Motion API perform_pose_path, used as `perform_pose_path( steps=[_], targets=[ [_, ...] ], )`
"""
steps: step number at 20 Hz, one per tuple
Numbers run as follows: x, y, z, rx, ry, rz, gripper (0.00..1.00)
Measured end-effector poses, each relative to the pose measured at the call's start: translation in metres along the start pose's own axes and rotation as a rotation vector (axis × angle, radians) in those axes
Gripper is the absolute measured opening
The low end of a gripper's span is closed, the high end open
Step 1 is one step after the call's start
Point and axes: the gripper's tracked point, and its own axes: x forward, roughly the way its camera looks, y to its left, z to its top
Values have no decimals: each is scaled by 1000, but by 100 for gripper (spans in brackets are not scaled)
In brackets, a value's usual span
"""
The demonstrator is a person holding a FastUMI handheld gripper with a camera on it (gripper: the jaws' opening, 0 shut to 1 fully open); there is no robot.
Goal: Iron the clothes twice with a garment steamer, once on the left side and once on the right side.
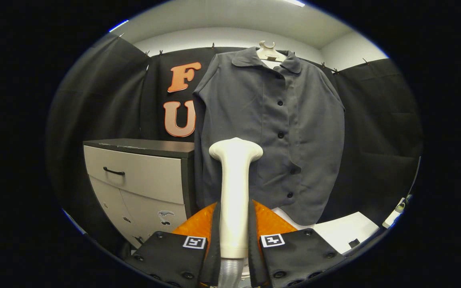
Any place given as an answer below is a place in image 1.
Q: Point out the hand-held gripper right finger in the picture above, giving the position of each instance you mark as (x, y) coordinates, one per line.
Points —
(253, 256)

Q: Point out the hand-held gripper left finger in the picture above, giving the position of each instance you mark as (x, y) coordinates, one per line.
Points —
(215, 256)

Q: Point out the grey button shirt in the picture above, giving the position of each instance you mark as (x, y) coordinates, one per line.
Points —
(246, 120)

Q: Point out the small black block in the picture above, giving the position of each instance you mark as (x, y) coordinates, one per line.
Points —
(354, 242)

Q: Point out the grey drawer cabinet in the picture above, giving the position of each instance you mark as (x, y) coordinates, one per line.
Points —
(142, 176)

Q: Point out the white side desk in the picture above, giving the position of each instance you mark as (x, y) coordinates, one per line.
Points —
(391, 219)

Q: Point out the black backdrop cloth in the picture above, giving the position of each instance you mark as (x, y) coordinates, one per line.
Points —
(374, 120)

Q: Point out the ceiling light panel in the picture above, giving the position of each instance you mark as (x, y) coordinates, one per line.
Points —
(293, 2)

